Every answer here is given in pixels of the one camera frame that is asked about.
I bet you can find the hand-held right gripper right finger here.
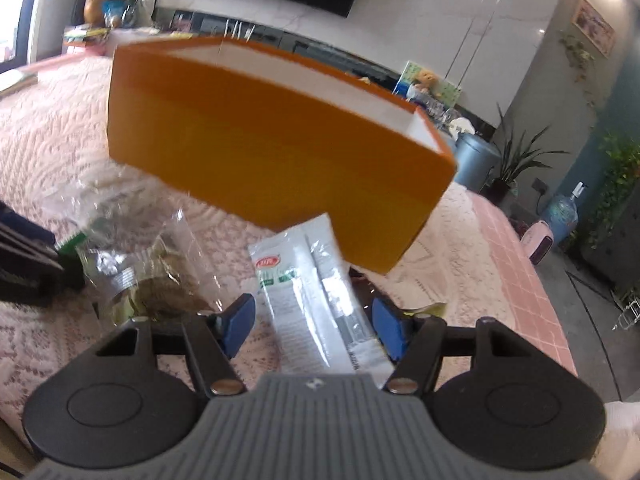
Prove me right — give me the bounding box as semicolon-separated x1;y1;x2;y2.
372;297;543;396

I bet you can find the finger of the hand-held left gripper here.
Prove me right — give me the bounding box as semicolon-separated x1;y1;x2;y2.
0;232;87;307
0;202;57;251

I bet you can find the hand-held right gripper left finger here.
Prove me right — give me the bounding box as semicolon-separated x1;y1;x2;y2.
85;294;257;398

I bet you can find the white green snack packet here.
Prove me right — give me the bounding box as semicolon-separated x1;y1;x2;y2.
247;212;396;391

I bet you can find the clear packet with green label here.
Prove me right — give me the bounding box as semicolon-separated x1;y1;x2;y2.
42;180;226;328

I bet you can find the orange cardboard box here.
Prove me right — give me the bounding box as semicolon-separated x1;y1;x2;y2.
106;35;457;276

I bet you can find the black notebook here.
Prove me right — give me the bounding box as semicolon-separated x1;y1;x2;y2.
0;70;39;93

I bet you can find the pink heater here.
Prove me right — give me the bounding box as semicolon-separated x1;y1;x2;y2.
520;220;558;266

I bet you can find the pink box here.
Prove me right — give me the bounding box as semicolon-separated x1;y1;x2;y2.
62;40;113;57

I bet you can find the silver trash can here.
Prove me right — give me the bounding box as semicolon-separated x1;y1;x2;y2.
452;132;502;193

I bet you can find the stack of paper bags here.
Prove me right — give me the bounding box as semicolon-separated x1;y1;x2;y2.
62;26;112;42

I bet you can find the blue water jug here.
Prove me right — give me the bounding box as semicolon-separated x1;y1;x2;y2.
540;182;581;253

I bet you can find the long-leaf plant in black pot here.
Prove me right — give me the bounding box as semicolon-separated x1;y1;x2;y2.
482;102;568;206

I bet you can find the grey cabinet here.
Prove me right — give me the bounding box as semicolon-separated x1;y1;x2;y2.
582;200;640;293

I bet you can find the green picture board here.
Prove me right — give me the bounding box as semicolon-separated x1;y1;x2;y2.
397;61;462;107

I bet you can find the person's right leg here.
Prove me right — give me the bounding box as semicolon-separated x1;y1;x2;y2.
600;400;640;480

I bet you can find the green ivy plant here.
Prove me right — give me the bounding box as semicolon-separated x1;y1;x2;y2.
570;132;640;261

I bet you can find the white router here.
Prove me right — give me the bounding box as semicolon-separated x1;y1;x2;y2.
225;17;257;43

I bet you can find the hanging vine plant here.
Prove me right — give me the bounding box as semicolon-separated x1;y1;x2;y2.
557;30;601;107

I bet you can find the framed wall picture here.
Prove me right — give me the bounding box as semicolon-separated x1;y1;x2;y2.
571;0;616;58

